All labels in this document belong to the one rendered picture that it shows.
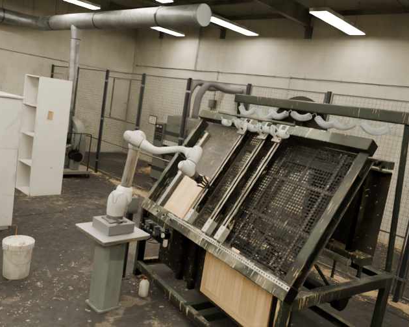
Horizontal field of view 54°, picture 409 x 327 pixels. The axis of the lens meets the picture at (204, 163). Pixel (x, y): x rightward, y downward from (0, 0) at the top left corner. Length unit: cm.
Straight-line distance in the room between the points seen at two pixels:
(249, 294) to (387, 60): 601
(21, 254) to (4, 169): 154
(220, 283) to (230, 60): 750
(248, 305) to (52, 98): 513
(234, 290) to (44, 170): 478
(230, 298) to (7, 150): 339
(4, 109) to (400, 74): 659
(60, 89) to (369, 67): 576
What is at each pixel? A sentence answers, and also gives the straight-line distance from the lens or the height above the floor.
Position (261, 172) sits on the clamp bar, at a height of 151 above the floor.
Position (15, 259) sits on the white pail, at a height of 22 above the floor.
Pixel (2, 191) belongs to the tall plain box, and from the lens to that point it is 572.
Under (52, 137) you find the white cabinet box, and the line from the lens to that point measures 746.
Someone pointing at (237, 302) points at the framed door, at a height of 40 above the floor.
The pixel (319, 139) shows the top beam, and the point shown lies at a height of 188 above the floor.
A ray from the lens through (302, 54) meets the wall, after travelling 929.
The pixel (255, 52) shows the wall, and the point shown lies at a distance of 1003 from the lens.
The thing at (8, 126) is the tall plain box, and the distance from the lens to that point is 557.
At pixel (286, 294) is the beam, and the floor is 85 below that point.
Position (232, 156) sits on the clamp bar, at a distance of 389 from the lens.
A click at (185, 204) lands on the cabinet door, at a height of 101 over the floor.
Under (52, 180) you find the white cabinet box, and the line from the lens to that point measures 763.
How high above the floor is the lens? 201
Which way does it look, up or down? 8 degrees down
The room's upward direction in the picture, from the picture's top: 9 degrees clockwise
